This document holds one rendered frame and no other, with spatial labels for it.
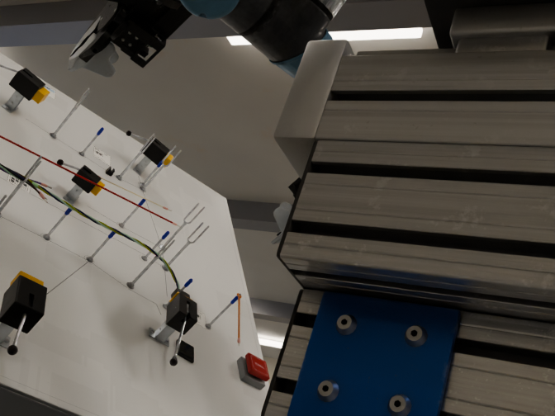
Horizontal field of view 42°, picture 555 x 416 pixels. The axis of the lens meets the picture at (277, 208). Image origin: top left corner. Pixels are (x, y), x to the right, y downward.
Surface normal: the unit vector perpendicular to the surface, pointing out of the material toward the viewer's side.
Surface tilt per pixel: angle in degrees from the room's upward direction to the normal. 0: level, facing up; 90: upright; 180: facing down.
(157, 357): 49
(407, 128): 90
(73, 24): 180
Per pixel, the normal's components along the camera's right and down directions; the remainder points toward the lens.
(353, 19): -0.30, 0.86
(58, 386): 0.66, -0.68
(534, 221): -0.38, -0.51
